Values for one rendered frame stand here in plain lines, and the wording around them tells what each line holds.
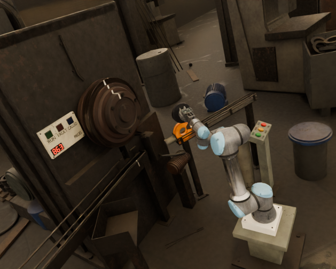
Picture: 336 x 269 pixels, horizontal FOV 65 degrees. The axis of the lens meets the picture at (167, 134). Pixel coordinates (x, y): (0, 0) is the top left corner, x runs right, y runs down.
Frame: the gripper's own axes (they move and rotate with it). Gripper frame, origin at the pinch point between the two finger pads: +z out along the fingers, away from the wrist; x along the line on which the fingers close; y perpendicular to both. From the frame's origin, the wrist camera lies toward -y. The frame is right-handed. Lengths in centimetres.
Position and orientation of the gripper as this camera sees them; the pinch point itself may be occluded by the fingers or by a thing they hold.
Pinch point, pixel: (180, 110)
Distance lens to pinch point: 199.3
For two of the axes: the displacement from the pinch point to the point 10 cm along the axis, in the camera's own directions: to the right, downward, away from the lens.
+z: -4.2, -5.6, 7.1
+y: -1.7, -7.2, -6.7
